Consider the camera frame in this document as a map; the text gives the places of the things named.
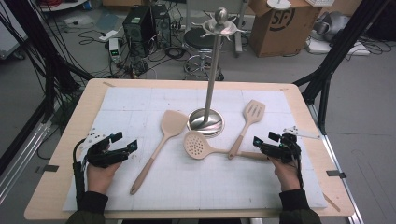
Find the beige solid turner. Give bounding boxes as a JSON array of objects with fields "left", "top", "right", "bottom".
[{"left": 129, "top": 109, "right": 190, "bottom": 196}]

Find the cardboard box with round logo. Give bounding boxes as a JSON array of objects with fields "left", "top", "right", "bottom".
[{"left": 247, "top": 0, "right": 324, "bottom": 59}]

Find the white grid mat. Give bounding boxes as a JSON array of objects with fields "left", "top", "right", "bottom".
[{"left": 62, "top": 86, "right": 329, "bottom": 213}]

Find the round white table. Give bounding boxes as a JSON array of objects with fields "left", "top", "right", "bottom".
[{"left": 38, "top": 0, "right": 89, "bottom": 13}]

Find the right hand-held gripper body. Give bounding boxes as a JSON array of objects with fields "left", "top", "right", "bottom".
[{"left": 260, "top": 125, "right": 321, "bottom": 165}]

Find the person's right hand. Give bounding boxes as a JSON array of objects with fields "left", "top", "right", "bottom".
[{"left": 269, "top": 156, "right": 303, "bottom": 192}]

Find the black metal frame stand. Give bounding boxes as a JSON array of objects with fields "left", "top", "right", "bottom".
[
  {"left": 292, "top": 0, "right": 391, "bottom": 136},
  {"left": 0, "top": 0, "right": 95, "bottom": 125}
]

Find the black round stool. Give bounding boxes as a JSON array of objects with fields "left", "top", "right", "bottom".
[{"left": 182, "top": 27, "right": 226, "bottom": 82}]

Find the narrow black computer tower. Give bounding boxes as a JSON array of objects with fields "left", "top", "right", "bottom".
[{"left": 150, "top": 3, "right": 173, "bottom": 49}]

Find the aluminium rail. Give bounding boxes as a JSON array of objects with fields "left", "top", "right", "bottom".
[
  {"left": 306, "top": 104, "right": 366, "bottom": 224},
  {"left": 0, "top": 119, "right": 53, "bottom": 204}
]

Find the beige perforated skimmer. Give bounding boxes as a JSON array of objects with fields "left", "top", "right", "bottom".
[{"left": 182, "top": 130, "right": 271, "bottom": 162}]

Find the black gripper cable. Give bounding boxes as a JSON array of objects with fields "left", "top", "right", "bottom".
[
  {"left": 294, "top": 155, "right": 305, "bottom": 190},
  {"left": 72, "top": 138, "right": 87, "bottom": 208}
]

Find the white power supply unit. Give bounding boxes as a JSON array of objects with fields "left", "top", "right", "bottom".
[{"left": 107, "top": 37, "right": 122, "bottom": 63}]

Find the metal utensil stand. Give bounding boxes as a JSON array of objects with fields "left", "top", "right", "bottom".
[{"left": 186, "top": 7, "right": 250, "bottom": 138}]

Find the white power strip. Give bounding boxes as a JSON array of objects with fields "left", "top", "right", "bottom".
[{"left": 98, "top": 29, "right": 120, "bottom": 43}]

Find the grey bag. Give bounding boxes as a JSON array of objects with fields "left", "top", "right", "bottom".
[{"left": 312, "top": 11, "right": 352, "bottom": 43}]

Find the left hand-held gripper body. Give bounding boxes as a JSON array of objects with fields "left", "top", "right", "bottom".
[{"left": 81, "top": 127, "right": 130, "bottom": 170}]

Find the large black computer tower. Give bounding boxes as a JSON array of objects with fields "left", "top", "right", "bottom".
[{"left": 121, "top": 5, "right": 157, "bottom": 59}]

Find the beige slotted spatula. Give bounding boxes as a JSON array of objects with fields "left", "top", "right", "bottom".
[{"left": 227, "top": 99, "right": 266, "bottom": 161}]

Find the person's left hand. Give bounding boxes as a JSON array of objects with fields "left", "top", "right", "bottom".
[{"left": 86, "top": 161, "right": 123, "bottom": 195}]

